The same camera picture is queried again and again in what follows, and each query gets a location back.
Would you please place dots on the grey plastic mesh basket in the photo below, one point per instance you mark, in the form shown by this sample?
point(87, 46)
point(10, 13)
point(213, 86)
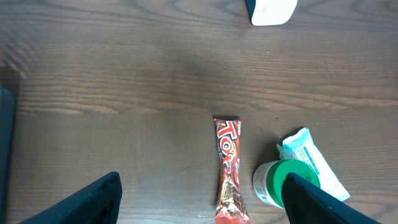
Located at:
point(7, 119)

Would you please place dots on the teal wet wipes pack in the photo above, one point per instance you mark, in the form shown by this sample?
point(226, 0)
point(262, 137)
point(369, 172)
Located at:
point(301, 146)

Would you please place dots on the red Top candy bar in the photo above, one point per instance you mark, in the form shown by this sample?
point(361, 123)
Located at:
point(230, 206)

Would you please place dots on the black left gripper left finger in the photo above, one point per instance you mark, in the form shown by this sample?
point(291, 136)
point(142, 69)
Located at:
point(98, 202)

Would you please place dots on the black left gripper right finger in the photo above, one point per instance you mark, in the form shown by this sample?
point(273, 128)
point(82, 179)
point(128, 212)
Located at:
point(306, 203)

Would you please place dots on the white barcode scanner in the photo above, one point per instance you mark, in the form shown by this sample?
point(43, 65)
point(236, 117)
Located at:
point(270, 12)

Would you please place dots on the green lid plastic jar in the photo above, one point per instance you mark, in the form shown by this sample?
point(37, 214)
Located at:
point(268, 179)

